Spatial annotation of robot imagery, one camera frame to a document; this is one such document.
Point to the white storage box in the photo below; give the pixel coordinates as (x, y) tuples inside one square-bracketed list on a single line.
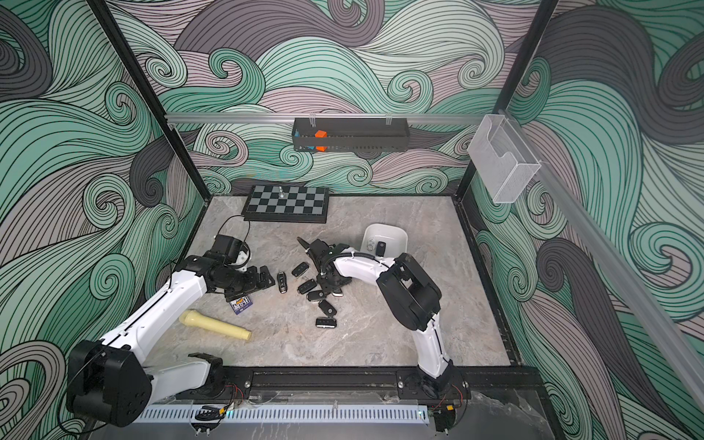
[(395, 238)]

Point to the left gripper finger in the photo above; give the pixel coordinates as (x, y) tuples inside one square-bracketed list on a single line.
[(263, 284), (264, 272)]

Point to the yellow flashlight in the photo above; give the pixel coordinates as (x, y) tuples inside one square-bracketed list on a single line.
[(195, 319)]

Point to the blue playing card box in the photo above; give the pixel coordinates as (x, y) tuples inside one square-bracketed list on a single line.
[(241, 304)]

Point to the black chrome Porsche key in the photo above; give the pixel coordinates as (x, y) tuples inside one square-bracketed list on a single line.
[(282, 282)]

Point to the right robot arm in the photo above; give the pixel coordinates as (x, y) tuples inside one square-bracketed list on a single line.
[(412, 296)]

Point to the white perforated strip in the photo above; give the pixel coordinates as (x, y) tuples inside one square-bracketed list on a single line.
[(337, 413)]

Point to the clear acrylic wall holder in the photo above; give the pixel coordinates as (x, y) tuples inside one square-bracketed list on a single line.
[(503, 158)]

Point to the aluminium wall rail back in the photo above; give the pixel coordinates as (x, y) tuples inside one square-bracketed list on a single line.
[(289, 118)]

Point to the black flip key middle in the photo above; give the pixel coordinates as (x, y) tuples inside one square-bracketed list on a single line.
[(307, 286)]

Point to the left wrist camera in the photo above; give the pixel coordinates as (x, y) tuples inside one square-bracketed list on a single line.
[(226, 249)]

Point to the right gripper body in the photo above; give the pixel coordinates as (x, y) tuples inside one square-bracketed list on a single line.
[(323, 260)]

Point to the black chessboard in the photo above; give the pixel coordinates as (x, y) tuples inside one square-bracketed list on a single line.
[(302, 204)]

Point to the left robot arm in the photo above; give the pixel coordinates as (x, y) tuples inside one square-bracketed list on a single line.
[(108, 380)]

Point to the aluminium wall rail right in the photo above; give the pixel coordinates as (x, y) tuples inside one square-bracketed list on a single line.
[(668, 338)]

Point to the black vw key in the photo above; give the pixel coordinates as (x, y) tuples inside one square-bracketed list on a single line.
[(328, 309), (316, 296), (380, 249)]

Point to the aluminium wall rail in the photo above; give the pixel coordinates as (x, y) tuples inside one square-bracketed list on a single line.
[(289, 118), (668, 338)]

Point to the black flip key upper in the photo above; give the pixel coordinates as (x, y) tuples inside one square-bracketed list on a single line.
[(300, 269)]

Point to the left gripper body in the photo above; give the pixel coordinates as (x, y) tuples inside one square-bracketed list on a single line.
[(238, 282)]

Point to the black key with chrome trim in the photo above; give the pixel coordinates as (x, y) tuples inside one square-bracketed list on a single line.
[(326, 323)]

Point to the black wall tray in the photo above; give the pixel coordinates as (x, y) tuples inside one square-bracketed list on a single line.
[(351, 135)]

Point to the orange block in tray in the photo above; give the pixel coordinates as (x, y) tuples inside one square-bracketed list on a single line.
[(321, 134)]

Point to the black flip key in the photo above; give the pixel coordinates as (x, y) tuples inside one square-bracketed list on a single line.
[(300, 269), (307, 286)]

